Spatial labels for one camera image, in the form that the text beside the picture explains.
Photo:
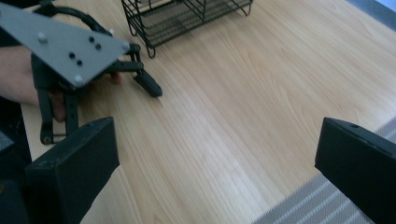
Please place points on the grey striped placemat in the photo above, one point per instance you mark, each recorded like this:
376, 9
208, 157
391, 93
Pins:
327, 202

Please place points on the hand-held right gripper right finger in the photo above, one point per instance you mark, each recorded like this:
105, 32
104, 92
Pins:
358, 161

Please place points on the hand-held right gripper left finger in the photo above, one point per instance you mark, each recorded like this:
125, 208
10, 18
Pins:
71, 174

